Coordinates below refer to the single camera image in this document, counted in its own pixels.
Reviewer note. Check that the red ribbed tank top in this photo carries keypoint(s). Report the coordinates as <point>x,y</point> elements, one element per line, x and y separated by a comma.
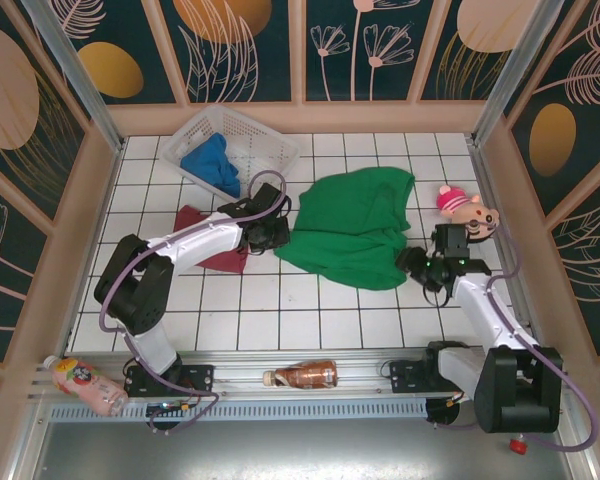
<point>225,260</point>

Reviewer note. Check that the green tank top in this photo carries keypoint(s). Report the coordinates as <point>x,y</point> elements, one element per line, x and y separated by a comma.
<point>350,225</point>

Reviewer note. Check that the blue tank top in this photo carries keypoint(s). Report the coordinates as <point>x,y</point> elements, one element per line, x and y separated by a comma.
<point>210,160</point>

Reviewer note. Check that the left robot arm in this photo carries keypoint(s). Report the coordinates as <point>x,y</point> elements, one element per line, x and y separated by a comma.
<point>195,245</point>

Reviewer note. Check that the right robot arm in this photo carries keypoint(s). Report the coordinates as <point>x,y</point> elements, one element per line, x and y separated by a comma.
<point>485,305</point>

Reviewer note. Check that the pink plush toy doll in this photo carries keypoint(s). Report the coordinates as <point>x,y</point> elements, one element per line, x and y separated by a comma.
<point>460,205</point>

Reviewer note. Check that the white plastic perforated basket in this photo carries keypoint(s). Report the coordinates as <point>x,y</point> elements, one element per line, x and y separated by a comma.
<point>260,140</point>

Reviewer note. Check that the brown drink bottle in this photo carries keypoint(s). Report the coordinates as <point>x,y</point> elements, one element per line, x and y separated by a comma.
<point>305,375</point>

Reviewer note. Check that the clear bottle with red label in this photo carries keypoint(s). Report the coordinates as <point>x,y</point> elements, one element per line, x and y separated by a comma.
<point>518,445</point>

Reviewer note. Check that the grey metal shelf plate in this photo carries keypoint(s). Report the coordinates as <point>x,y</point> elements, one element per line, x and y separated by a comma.
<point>300,450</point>

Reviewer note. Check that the pink drink bottle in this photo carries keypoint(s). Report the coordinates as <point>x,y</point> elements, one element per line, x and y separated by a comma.
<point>85,385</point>

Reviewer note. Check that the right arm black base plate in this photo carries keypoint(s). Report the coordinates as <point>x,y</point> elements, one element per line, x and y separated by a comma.
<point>405,377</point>

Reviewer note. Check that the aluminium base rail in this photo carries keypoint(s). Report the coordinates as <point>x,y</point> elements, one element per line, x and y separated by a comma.
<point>240,380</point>

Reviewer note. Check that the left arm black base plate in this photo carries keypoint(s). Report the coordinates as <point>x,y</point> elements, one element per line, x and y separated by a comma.
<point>200,377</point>

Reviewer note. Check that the aluminium frame post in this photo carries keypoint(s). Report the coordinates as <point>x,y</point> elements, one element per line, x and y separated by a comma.
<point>509,75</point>
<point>78,75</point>

